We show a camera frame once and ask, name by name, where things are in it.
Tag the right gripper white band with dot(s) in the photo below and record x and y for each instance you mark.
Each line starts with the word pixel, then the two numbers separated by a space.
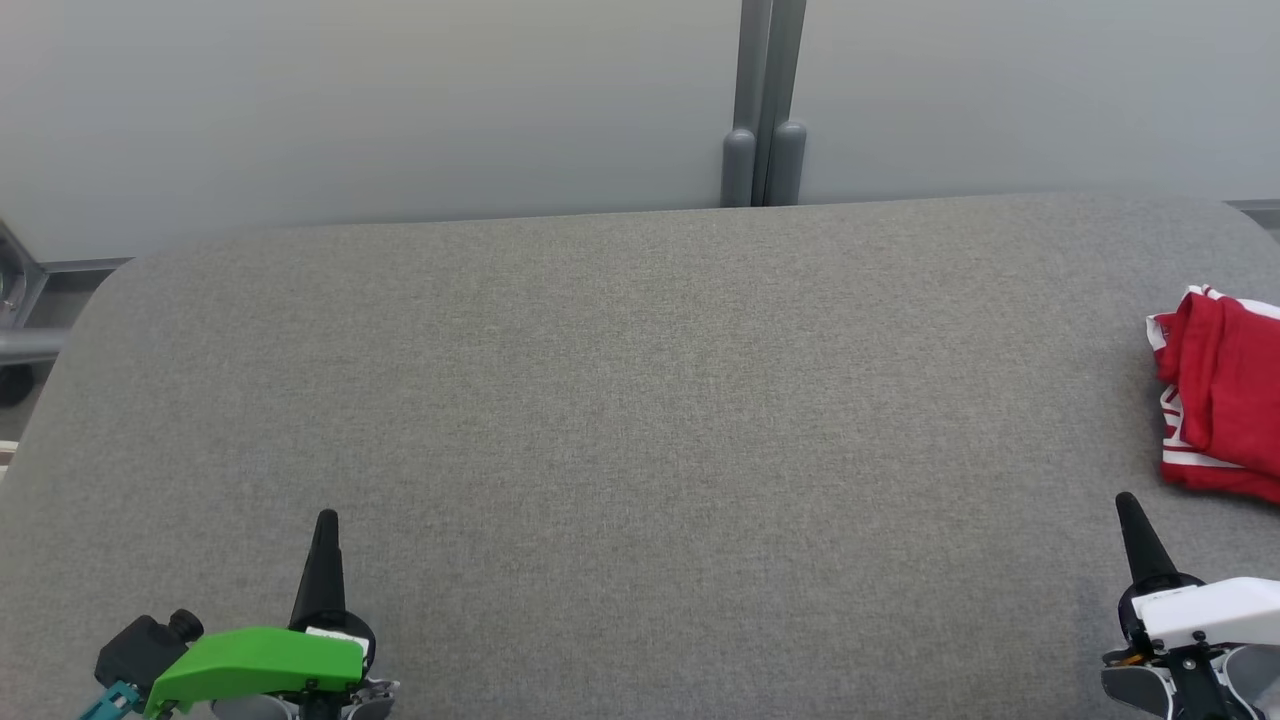
pixel 1220 610

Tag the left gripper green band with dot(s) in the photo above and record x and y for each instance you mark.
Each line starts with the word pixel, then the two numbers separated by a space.
pixel 250 660

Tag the red basketball jersey white trim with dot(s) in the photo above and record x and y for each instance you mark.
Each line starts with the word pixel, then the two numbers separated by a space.
pixel 1230 400

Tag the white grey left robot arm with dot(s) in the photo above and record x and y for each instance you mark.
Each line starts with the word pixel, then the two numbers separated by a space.
pixel 250 708

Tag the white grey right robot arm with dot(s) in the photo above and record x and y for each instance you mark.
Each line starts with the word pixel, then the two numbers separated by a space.
pixel 1135 690

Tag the grey fabric sofa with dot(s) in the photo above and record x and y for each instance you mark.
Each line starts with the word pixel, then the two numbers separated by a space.
pixel 600 400

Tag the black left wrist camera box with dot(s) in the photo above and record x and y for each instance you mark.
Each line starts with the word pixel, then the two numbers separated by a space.
pixel 140 650

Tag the grey metal cart frame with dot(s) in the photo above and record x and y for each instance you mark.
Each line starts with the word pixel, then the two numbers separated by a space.
pixel 25 347

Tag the grey partition post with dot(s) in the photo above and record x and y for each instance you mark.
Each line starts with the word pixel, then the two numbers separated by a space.
pixel 765 100

